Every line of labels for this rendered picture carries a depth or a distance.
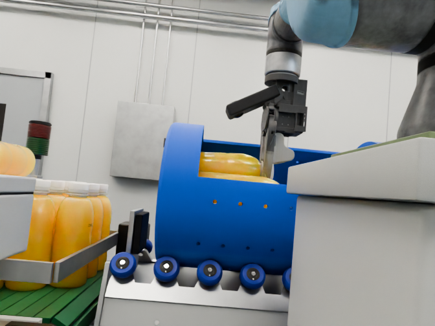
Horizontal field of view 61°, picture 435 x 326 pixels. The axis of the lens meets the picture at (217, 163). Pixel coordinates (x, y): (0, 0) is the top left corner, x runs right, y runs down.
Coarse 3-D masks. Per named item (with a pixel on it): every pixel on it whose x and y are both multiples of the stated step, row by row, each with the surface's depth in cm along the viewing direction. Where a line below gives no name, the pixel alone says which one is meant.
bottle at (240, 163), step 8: (208, 152) 75; (200, 160) 72; (208, 160) 73; (216, 160) 73; (224, 160) 73; (232, 160) 73; (240, 160) 73; (248, 160) 73; (256, 160) 74; (200, 168) 72; (208, 168) 72; (216, 168) 72; (224, 168) 72; (232, 168) 72; (240, 168) 72; (248, 168) 73; (256, 168) 73; (264, 176) 75
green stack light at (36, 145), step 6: (30, 138) 107; (36, 138) 107; (42, 138) 108; (30, 144) 107; (36, 144) 107; (42, 144) 108; (48, 144) 110; (30, 150) 107; (36, 150) 107; (42, 150) 108; (48, 150) 110
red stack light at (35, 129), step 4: (28, 124) 108; (32, 124) 107; (36, 124) 107; (40, 124) 108; (28, 128) 108; (32, 128) 107; (36, 128) 107; (40, 128) 108; (44, 128) 108; (48, 128) 109; (28, 132) 108; (32, 132) 107; (36, 132) 107; (40, 132) 108; (44, 132) 108; (48, 132) 110; (28, 136) 108; (32, 136) 107; (36, 136) 107; (40, 136) 108; (44, 136) 108; (48, 136) 110
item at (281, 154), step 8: (280, 136) 74; (280, 144) 73; (264, 152) 74; (272, 152) 72; (280, 152) 73; (288, 152) 73; (264, 160) 73; (272, 160) 72; (280, 160) 73; (288, 160) 73; (264, 168) 73
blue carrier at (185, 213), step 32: (192, 128) 69; (192, 160) 63; (160, 192) 61; (192, 192) 61; (224, 192) 61; (256, 192) 61; (160, 224) 61; (192, 224) 61; (224, 224) 61; (256, 224) 61; (288, 224) 61; (160, 256) 65; (192, 256) 65; (224, 256) 64; (256, 256) 64; (288, 256) 64
